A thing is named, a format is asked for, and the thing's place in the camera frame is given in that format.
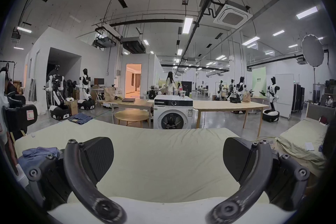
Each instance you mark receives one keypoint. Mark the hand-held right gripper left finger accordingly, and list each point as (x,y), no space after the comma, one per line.
(78,178)

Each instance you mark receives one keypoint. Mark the folded denim jeans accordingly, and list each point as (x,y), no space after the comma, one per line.
(80,118)

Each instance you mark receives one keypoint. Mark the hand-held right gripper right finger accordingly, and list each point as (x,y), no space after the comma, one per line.
(259,173)

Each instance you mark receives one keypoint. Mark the white washing machine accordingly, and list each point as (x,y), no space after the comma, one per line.
(172,115)

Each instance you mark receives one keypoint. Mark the white humanoid robot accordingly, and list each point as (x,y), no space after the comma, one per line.
(85,91)
(272,97)

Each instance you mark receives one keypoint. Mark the black and white wheeled robot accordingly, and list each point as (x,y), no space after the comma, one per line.
(57,97)

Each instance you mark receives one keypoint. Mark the round low wooden table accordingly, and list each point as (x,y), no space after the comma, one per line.
(131,115)

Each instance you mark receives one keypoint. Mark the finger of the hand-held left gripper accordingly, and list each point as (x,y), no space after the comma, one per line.
(15,118)
(17,100)

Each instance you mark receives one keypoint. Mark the long wooden table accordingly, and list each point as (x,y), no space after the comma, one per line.
(136,103)
(225,105)

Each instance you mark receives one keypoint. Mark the bed with pale green sheet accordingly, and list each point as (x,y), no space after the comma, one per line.
(168,154)

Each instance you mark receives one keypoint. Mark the round reflector lamp on stand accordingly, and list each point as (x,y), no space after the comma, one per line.
(312,49)

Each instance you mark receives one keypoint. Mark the blue garment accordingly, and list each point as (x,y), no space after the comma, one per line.
(36,153)

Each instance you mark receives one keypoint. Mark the white card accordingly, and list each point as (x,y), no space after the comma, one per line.
(310,146)

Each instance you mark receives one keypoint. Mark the desk with monitor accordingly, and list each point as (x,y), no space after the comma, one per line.
(98,86)

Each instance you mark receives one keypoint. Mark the small bed with green sheet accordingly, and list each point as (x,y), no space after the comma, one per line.
(301,136)

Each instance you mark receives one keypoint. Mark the group of humanoid robots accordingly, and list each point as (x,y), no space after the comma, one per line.
(233,90)

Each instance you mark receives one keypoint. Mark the grey padded headboard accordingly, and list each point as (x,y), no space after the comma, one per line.
(315,111)

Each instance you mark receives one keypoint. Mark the brown carton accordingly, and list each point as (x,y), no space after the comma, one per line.
(71,108)

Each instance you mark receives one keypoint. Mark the black wheeled case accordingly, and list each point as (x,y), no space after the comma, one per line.
(298,98)

